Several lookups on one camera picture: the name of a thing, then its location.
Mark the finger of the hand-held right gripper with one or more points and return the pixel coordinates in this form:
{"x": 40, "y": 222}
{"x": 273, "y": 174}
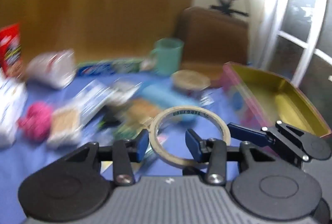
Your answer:
{"x": 246, "y": 133}

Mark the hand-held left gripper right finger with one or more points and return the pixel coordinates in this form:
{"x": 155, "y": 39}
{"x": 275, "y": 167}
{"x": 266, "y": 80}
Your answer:
{"x": 193, "y": 144}

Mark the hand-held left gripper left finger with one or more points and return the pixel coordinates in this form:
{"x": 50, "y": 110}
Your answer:
{"x": 142, "y": 146}

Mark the beige masking tape roll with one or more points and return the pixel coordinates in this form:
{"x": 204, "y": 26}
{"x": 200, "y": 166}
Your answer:
{"x": 166, "y": 117}

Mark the pink tin box gold inside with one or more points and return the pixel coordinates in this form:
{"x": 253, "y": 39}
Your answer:
{"x": 282, "y": 99}

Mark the blue white packet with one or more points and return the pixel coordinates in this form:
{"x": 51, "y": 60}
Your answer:
{"x": 93, "y": 99}

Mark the pink fluffy ball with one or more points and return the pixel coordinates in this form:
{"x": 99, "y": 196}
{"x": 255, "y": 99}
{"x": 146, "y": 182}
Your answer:
{"x": 36, "y": 120}

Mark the white plastic bag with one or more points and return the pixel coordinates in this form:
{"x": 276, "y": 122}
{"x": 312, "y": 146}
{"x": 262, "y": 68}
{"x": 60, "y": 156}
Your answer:
{"x": 51, "y": 69}

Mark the orange tan packet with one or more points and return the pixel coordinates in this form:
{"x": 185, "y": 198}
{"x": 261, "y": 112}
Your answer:
{"x": 142, "y": 111}

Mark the white paper card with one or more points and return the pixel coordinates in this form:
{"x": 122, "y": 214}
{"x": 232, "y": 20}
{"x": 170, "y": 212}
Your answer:
{"x": 207, "y": 98}

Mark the light blue oblong case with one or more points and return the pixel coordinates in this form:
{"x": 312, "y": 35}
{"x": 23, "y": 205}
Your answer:
{"x": 166, "y": 99}

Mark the grey white packet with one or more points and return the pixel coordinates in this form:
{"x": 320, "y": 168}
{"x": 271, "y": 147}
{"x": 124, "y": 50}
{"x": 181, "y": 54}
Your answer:
{"x": 125, "y": 90}

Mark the round tin with tan lid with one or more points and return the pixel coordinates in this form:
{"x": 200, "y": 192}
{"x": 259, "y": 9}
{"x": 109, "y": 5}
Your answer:
{"x": 190, "y": 81}

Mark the tan sponge pad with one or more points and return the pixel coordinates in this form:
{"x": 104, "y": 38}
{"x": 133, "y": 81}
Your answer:
{"x": 66, "y": 122}

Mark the small beige packet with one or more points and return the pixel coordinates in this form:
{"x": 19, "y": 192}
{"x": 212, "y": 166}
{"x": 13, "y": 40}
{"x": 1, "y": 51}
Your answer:
{"x": 147, "y": 64}

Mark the blue green flat carton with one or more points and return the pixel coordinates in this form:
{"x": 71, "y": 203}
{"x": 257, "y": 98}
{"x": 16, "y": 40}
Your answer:
{"x": 109, "y": 66}

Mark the green plastic mug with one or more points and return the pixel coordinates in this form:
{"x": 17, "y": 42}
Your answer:
{"x": 168, "y": 57}

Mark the brown chair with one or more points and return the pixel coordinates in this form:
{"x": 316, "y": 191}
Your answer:
{"x": 212, "y": 37}

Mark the white framed glass door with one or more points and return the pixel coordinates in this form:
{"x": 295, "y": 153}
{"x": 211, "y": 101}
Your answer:
{"x": 298, "y": 26}

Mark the blue printed bed sheet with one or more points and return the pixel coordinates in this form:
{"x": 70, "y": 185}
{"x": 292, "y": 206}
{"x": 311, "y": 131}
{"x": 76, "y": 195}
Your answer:
{"x": 20, "y": 166}

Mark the white cardboard box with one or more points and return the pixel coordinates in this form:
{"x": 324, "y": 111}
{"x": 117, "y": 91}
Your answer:
{"x": 10, "y": 109}

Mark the wooden headboard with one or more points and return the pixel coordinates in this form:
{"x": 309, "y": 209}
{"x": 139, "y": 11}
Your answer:
{"x": 103, "y": 0}

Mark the red snack box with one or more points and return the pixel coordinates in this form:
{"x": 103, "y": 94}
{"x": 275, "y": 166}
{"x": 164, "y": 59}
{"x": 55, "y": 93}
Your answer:
{"x": 10, "y": 50}

